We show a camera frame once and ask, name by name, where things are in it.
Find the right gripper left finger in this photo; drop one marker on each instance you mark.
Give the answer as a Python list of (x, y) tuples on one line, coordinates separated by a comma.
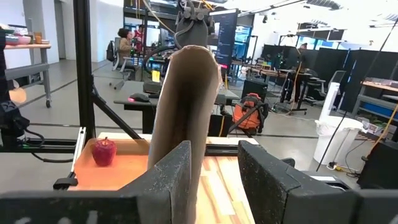
[(164, 186)]

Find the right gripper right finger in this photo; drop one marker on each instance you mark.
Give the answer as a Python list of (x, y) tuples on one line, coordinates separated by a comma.
[(273, 193)]

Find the red apple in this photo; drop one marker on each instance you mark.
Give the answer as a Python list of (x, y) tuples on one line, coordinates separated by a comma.
[(104, 152)]

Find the orange cereal bag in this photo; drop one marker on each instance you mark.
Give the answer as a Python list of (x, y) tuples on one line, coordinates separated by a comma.
[(186, 109)]

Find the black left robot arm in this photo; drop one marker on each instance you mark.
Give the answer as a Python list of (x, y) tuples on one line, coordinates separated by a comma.
[(192, 31)]

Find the orange cutting board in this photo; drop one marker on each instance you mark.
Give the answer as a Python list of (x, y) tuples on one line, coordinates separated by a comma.
[(124, 174)]

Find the white waste bin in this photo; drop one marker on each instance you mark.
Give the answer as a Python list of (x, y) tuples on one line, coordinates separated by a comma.
[(335, 143)]

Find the orange backpack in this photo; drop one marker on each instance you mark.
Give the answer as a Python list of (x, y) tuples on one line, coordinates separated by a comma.
[(245, 115)]

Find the black computer mouse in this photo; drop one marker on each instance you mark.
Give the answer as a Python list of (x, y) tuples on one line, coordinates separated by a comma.
[(140, 97)]

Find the black desk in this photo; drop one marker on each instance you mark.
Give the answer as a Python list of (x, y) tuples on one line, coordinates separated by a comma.
[(136, 87)]

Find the black floor box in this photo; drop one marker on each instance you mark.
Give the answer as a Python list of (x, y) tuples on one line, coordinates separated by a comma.
[(379, 165)]

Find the yellow sticky note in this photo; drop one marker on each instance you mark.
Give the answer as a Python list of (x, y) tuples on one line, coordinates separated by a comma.
[(155, 76)]

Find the person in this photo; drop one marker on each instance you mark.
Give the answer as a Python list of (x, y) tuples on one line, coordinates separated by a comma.
[(301, 62), (125, 43), (140, 37)]

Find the grey workbench with wooden top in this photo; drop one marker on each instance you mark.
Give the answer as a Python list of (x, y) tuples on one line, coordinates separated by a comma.
[(373, 101)]

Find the grey office chair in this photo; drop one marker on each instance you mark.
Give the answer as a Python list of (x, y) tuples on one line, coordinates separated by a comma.
[(116, 59)]

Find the black partition panels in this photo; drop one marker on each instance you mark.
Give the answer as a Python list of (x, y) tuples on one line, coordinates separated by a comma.
[(329, 62)]

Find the tall dark screen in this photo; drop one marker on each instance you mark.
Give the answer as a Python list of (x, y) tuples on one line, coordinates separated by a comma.
[(226, 37)]

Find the person's hand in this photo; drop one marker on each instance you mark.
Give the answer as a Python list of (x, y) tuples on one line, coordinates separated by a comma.
[(17, 95)]

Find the orange tumbler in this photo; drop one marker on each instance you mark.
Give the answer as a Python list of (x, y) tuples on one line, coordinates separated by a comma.
[(38, 38)]

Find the wooden-top cart table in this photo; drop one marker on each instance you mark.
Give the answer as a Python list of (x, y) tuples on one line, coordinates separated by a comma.
[(28, 46)]

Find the small pink dish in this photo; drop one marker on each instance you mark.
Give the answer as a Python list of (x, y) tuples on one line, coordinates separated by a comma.
[(24, 40)]

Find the white upright post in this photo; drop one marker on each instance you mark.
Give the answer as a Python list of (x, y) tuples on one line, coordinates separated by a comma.
[(329, 99)]

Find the black aluminium rig frame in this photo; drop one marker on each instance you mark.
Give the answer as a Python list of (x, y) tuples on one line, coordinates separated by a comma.
[(84, 62)]

